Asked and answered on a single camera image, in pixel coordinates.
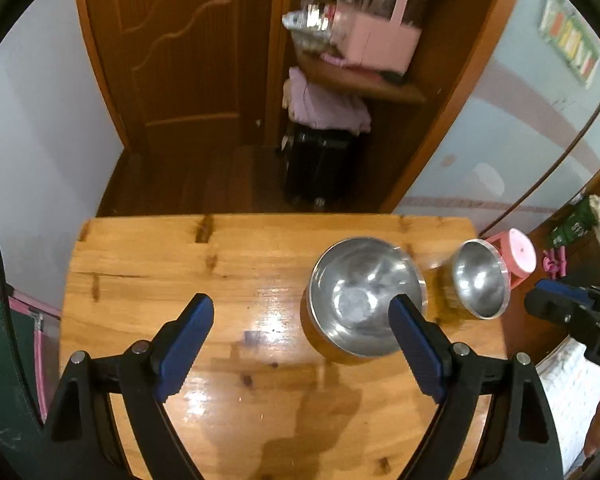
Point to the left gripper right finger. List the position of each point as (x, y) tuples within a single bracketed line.
[(424, 346)]

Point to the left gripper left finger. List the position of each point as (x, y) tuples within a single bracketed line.
[(177, 344)]

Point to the small steel bowl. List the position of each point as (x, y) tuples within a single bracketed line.
[(476, 282)]

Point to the large steel bowl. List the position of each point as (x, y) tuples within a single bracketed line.
[(344, 310)]

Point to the dark wooden side cabinet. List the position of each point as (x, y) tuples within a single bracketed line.
[(524, 332)]

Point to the pink toy on cabinet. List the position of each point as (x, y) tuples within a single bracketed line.
[(554, 262)]

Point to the white checkered bedding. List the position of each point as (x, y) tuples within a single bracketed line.
[(572, 386)]

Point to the wooden round table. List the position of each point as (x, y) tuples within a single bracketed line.
[(267, 397)]

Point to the pink round stool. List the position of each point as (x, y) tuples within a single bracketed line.
[(518, 253)]

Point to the black suitcase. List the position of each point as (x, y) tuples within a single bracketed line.
[(322, 166)]

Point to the pink folded cloth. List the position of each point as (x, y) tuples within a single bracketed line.
[(319, 108)]

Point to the brown wooden door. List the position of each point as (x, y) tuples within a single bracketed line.
[(184, 75)]

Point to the pink box on shelf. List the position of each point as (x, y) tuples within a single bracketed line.
[(378, 34)]

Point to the green chalkboard pink frame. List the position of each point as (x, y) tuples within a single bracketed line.
[(36, 329)]

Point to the colourful wall poster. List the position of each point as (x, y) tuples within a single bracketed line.
[(565, 30)]

